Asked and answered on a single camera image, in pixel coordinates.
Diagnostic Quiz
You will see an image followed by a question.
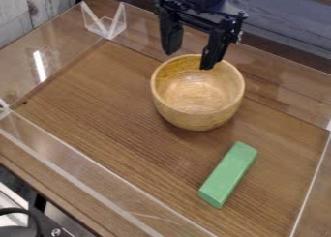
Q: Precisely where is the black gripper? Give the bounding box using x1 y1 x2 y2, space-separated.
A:
156 0 248 70

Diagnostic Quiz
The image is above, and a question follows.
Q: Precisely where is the green rectangular block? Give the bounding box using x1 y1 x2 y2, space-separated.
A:
198 141 258 209

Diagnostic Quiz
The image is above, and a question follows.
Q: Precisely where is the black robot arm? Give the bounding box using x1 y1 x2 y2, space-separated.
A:
156 0 248 70

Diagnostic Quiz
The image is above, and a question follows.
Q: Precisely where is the brown wooden bowl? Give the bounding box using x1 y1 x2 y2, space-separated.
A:
150 54 246 131

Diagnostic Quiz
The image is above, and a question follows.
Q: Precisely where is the black metal table clamp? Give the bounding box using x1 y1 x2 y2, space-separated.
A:
28 193 94 237

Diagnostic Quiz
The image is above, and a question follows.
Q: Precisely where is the clear acrylic corner bracket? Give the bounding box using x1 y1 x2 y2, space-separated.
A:
80 2 127 40

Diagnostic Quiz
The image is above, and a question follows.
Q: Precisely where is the clear acrylic front wall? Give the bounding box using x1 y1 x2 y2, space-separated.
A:
0 100 216 237

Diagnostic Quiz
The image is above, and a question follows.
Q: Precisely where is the black cable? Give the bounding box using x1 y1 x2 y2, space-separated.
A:
0 207 40 237

